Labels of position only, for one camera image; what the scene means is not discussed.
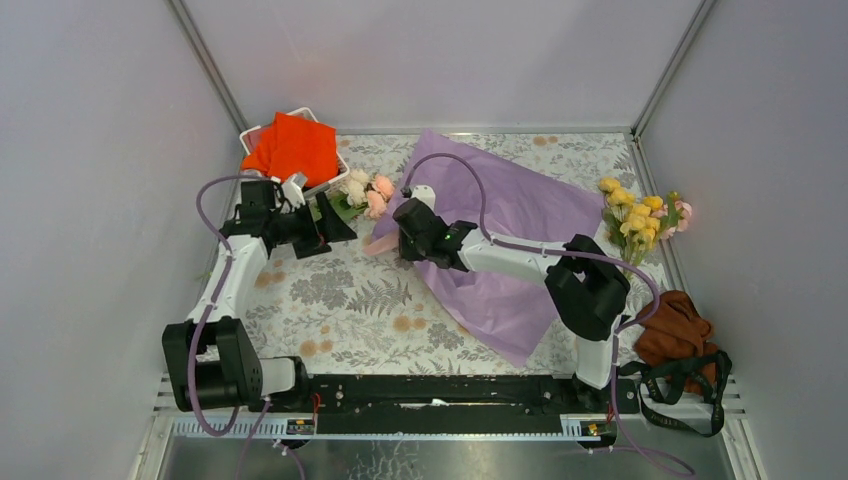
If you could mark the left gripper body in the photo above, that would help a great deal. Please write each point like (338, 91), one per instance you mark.
(297, 226)

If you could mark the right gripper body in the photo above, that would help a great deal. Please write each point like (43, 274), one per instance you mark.
(412, 250)

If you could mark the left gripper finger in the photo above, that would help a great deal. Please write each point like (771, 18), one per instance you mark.
(330, 225)
(309, 247)

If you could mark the pink white rose stems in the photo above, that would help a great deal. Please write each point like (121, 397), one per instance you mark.
(361, 195)

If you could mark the yellow flower stem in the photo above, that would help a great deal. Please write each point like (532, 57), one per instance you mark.
(633, 225)

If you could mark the pink flower stem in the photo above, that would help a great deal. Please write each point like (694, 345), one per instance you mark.
(673, 216)

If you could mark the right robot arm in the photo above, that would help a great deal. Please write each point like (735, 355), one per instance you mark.
(585, 286)

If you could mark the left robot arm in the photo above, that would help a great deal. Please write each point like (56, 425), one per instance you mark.
(210, 358)

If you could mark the orange cloth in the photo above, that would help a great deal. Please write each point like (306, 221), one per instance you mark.
(293, 144)

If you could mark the white plastic basket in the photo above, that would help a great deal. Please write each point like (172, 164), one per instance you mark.
(249, 139)

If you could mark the floral table cloth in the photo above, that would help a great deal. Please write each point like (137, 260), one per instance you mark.
(348, 313)

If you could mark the brown cloth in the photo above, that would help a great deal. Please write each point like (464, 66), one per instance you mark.
(676, 331)

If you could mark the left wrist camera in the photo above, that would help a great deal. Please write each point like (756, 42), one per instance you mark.
(292, 192)

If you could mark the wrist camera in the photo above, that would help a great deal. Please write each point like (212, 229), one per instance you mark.
(423, 193)
(292, 192)

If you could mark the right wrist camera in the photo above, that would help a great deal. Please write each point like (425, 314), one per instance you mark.
(423, 193)

